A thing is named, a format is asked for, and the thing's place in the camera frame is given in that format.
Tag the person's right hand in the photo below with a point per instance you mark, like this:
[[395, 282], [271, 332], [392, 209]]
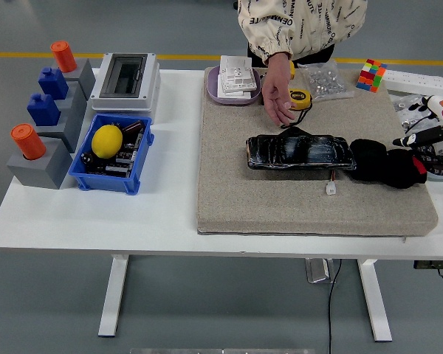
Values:
[[275, 85]]

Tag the black glossy panel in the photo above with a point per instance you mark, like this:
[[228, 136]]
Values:
[[299, 151]]

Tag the black rag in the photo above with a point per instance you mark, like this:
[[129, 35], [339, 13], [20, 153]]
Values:
[[369, 158]]

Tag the yellow tape measure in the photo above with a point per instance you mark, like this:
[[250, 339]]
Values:
[[299, 97]]

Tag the white power strip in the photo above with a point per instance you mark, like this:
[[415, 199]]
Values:
[[417, 79]]

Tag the clear bags of washers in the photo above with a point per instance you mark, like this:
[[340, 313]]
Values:
[[400, 110]]

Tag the clear bag of metal nuts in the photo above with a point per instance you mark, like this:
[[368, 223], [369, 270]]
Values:
[[326, 83]]

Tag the purple tray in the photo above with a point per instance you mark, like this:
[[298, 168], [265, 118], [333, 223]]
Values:
[[214, 92]]

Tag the person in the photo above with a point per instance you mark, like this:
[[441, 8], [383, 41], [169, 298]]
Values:
[[310, 22]]

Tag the colourful puzzle cube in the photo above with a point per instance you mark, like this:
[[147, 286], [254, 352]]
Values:
[[371, 75]]

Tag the grey-brown mat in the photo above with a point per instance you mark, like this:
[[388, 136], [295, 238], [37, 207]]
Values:
[[262, 206]]

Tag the grey electrical distribution box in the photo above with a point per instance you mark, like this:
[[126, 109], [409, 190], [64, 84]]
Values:
[[147, 85]]

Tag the white table leg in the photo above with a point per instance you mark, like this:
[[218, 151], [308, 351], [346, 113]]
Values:
[[112, 295], [376, 302]]

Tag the dark green socket strip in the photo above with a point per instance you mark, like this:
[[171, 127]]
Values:
[[433, 264]]

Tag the dark circuit board pile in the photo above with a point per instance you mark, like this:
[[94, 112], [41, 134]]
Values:
[[127, 156]]

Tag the yellow lemon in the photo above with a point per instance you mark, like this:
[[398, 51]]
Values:
[[107, 142]]

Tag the grey holder block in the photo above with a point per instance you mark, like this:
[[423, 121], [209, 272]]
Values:
[[86, 79], [40, 173], [72, 125], [79, 97]]

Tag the blue plastic bin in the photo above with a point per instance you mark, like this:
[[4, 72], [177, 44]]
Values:
[[107, 182]]

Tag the black round capacitor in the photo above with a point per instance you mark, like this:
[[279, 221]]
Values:
[[87, 158]]

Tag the orange cylinder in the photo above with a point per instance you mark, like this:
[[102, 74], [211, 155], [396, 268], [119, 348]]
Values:
[[64, 57], [29, 144]]

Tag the blue block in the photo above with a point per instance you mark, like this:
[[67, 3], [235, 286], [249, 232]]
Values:
[[53, 85], [44, 110]]

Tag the white switch plate stack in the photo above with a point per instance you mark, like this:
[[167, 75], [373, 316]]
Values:
[[236, 77]]

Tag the silver metal bracket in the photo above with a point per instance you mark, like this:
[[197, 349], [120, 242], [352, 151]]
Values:
[[317, 271]]

